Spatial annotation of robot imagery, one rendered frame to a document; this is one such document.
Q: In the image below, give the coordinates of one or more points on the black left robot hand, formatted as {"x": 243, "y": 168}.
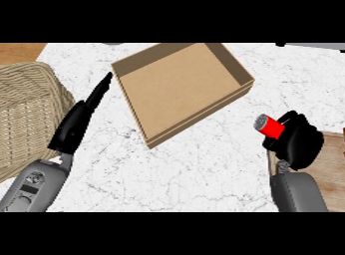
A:
{"x": 74, "y": 124}

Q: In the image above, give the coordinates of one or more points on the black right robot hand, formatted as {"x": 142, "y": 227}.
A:
{"x": 301, "y": 142}

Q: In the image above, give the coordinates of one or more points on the red can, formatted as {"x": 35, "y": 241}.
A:
{"x": 268, "y": 126}

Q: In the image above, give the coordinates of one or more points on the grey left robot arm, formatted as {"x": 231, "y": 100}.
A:
{"x": 36, "y": 187}

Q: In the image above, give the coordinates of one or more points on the wooden cutting board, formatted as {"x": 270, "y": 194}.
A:
{"x": 339, "y": 179}

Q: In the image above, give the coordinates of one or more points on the brown cardboard box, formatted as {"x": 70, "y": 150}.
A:
{"x": 179, "y": 91}

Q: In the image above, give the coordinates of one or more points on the beige wicker basket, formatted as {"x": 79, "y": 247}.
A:
{"x": 18, "y": 121}

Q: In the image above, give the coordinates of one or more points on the grey appliance with black edge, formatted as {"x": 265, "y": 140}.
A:
{"x": 323, "y": 46}

